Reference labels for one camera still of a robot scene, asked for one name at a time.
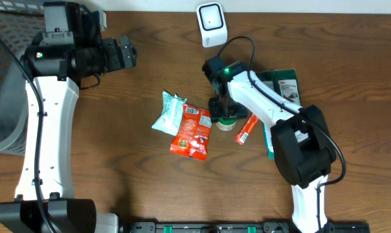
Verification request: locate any green lid spice jar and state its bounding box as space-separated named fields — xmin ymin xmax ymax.
xmin=216 ymin=118 xmax=237 ymax=131

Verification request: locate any red sachet stick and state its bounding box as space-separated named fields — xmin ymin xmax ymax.
xmin=234 ymin=114 xmax=259 ymax=145

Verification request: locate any orange snack packet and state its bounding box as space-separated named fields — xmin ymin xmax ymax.
xmin=170 ymin=104 xmax=212 ymax=161

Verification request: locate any mint green wipes pack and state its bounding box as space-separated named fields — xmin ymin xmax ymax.
xmin=151 ymin=91 xmax=187 ymax=136

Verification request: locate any green product pouch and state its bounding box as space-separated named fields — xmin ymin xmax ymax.
xmin=255 ymin=68 xmax=302 ymax=160

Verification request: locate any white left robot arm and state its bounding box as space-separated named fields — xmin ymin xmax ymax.
xmin=0 ymin=31 xmax=137 ymax=232

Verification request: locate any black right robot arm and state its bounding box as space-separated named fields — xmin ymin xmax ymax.
xmin=202 ymin=56 xmax=339 ymax=232

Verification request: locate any white barcode scanner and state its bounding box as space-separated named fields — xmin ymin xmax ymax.
xmin=196 ymin=2 xmax=228 ymax=48

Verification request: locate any grey plastic mesh basket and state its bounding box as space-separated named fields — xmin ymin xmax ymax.
xmin=0 ymin=0 xmax=45 ymax=156

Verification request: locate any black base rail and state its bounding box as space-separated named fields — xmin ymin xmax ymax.
xmin=118 ymin=220 xmax=371 ymax=233

